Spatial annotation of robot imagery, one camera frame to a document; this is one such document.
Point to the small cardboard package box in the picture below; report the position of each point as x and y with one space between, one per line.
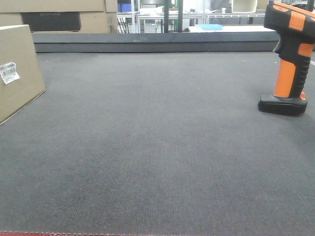
21 80

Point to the orange black barcode scanner gun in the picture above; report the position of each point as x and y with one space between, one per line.
296 28

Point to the large cardboard box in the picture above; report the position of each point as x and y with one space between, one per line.
61 16

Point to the blue plastic tray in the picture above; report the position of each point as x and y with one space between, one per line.
209 27

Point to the white table top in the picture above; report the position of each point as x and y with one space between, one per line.
235 28

